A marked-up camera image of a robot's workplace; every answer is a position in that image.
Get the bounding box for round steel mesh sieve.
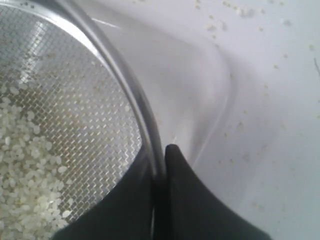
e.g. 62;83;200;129
0;0;166;222

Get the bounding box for white rectangular plastic tray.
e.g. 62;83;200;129
83;0;232;169

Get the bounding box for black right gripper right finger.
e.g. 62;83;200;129
154;144;271;240

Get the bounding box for white rice grains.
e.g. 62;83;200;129
0;83;71;240

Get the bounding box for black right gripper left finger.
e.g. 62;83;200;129
52;147;153;240

